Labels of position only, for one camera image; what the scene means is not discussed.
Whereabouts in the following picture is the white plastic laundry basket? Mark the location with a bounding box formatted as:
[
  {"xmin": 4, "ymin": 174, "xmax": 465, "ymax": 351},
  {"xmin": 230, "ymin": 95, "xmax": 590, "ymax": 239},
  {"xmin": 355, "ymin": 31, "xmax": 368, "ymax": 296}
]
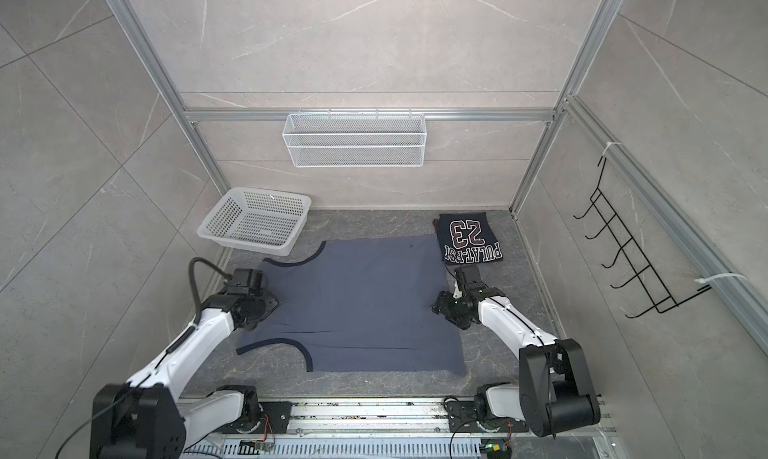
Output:
[{"xmin": 197, "ymin": 187, "xmax": 312, "ymax": 257}]

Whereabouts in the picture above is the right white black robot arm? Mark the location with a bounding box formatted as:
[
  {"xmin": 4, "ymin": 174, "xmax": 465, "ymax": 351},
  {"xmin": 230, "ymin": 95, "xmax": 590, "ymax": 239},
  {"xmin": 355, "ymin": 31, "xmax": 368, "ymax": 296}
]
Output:
[{"xmin": 432, "ymin": 287, "xmax": 602, "ymax": 437}]

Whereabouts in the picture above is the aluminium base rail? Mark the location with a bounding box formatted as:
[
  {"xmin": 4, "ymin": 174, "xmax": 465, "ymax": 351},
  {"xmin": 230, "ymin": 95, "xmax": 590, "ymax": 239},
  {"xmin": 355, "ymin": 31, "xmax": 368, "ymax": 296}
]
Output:
[{"xmin": 163, "ymin": 397, "xmax": 627, "ymax": 458}]

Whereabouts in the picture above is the white wire mesh shelf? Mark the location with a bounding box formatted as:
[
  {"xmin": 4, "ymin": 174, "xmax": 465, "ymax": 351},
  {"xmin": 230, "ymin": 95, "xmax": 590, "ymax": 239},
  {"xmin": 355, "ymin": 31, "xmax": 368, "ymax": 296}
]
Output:
[{"xmin": 282, "ymin": 112, "xmax": 428, "ymax": 168}]

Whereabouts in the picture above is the grey-blue tank top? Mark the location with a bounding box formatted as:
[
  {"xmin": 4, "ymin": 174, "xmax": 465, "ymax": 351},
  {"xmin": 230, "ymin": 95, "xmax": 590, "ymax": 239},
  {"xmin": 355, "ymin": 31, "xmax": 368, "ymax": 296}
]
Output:
[{"xmin": 236, "ymin": 235, "xmax": 466, "ymax": 376}]

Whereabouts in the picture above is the black wire hook rack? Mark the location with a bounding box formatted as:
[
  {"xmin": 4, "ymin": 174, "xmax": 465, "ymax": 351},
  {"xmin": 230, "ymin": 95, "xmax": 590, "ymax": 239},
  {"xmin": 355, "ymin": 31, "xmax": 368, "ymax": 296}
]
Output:
[{"xmin": 573, "ymin": 157, "xmax": 713, "ymax": 319}]

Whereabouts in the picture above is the navy red-trimmed tank top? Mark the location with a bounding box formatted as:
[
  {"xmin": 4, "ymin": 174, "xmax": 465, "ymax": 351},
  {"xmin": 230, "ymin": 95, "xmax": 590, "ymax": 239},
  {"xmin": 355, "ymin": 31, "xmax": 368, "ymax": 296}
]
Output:
[{"xmin": 433, "ymin": 212, "xmax": 503, "ymax": 265}]

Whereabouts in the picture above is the aluminium frame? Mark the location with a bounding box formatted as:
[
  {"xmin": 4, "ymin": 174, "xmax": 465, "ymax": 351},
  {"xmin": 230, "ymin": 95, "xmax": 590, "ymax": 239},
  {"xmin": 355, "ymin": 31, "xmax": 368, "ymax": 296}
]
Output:
[{"xmin": 105, "ymin": 0, "xmax": 767, "ymax": 349}]

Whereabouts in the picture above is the left black corrugated cable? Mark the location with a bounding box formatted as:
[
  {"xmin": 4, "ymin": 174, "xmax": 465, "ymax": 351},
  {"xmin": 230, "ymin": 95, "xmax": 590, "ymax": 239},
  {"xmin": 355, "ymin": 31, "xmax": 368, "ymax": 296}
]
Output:
[{"xmin": 188, "ymin": 256, "xmax": 232, "ymax": 325}]

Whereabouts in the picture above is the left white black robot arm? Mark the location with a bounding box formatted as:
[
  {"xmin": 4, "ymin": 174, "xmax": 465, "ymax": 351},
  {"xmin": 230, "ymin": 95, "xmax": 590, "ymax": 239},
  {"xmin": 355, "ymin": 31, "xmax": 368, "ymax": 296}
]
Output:
[{"xmin": 89, "ymin": 289, "xmax": 280, "ymax": 458}]

